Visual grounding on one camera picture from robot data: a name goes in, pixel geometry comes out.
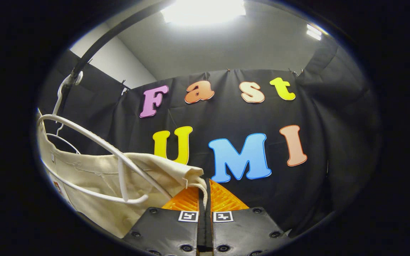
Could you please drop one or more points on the cream button shirt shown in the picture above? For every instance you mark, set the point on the cream button shirt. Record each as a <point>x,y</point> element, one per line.
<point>98,177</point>

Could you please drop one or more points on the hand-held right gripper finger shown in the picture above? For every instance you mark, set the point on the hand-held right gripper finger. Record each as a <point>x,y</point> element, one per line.
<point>201,220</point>
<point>208,220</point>

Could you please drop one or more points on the black clothes rack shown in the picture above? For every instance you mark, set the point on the black clothes rack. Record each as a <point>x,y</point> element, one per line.
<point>98,43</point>

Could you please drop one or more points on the small ceiling light panel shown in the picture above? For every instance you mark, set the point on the small ceiling light panel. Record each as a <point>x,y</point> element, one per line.
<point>314,32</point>

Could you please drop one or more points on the white plastic hanger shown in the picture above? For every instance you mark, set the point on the white plastic hanger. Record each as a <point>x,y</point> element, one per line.
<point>68,141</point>
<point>121,177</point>

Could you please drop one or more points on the large ceiling light panel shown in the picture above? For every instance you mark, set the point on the large ceiling light panel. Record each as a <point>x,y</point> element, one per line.
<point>203,10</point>

